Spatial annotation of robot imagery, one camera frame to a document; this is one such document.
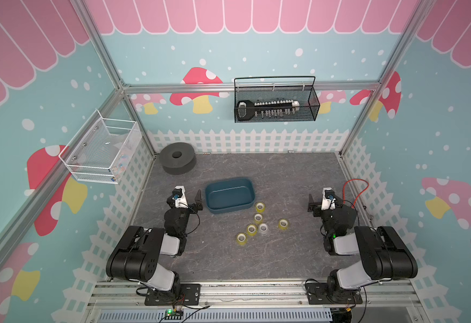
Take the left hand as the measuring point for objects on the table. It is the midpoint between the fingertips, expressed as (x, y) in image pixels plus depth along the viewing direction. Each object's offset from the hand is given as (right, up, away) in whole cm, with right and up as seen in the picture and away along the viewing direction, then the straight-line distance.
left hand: (191, 192), depth 89 cm
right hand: (+59, -1, +1) cm, 59 cm away
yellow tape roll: (+42, -15, +3) cm, 44 cm away
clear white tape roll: (+32, -16, +2) cm, 36 cm away
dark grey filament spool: (-13, +17, +23) cm, 31 cm away
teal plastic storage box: (+15, -3, +14) cm, 21 cm away
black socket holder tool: (+25, +37, 0) cm, 44 cm away
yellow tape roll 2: (+32, -8, +8) cm, 34 cm away
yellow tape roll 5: (+23, -20, -2) cm, 30 cm away
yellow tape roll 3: (+30, -13, +5) cm, 33 cm away
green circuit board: (-4, -43, -15) cm, 46 cm away
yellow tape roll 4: (+27, -17, 0) cm, 32 cm away
